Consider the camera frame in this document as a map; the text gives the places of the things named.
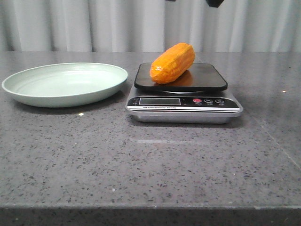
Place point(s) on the yellow corn cob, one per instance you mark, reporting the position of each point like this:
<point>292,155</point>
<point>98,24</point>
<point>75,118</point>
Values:
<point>170,65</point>

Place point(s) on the black silver kitchen scale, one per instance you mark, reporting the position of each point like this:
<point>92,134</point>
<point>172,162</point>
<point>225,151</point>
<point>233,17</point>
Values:
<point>200,95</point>

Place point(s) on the pale green plate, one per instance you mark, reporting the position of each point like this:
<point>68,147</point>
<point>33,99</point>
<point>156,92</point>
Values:
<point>66,84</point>

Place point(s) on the grey white curtain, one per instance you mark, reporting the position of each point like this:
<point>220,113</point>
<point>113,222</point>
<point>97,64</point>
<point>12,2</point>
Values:
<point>150,25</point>

